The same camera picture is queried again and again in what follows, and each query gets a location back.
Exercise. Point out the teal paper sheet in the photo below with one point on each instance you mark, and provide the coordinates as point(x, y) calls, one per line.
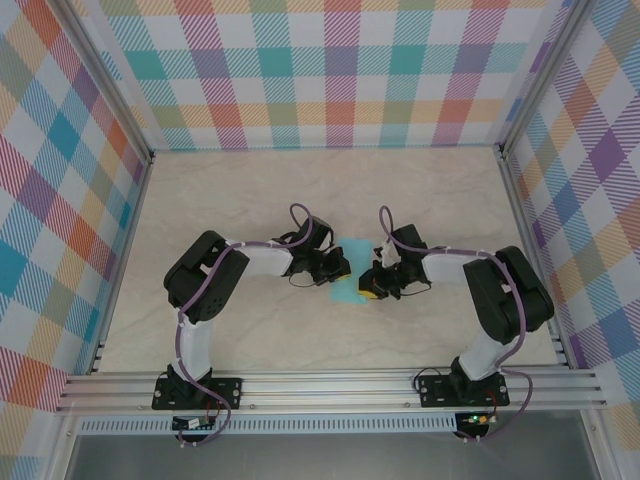
point(356, 255)

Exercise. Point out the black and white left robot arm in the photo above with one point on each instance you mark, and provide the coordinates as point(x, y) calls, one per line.
point(205, 275)

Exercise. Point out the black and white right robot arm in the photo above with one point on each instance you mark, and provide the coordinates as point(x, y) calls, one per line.
point(515, 295)

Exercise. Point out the right circuit board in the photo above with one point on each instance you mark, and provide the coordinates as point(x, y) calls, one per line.
point(477, 419)

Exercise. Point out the circuit board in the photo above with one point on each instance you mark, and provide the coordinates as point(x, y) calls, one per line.
point(477, 419)
point(192, 424)

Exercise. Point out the grey metal panel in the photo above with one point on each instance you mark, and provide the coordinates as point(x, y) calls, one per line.
point(325, 457)

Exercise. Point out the left circuit board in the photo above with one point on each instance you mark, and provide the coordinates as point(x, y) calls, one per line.
point(192, 424)

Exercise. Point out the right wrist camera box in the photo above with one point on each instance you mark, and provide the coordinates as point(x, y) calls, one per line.
point(387, 252)

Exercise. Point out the aluminium front rail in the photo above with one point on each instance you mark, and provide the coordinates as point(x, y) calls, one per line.
point(325, 387)

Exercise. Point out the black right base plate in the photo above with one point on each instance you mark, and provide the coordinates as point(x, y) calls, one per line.
point(435, 392)

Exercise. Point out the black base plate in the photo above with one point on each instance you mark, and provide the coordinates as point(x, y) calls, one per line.
point(435, 392)
point(230, 392)

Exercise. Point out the aluminium side rail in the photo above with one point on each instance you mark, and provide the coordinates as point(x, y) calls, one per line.
point(122, 265)
point(537, 265)

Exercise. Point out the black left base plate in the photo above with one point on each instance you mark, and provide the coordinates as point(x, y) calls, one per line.
point(230, 392)

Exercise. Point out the aluminium frame post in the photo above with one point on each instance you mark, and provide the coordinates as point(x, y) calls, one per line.
point(105, 80)
point(542, 75)

